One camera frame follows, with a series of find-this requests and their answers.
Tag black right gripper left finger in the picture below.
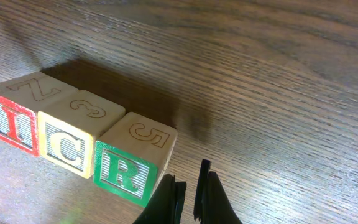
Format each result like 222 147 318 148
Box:
134 174 187 224

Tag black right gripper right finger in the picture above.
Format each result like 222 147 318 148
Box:
193 159 242 224

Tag green R block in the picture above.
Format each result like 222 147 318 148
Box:
94 112 178 207

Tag yellow block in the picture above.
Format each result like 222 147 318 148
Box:
37 90 126 179

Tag red I block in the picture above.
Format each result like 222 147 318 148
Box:
0 72 78 157

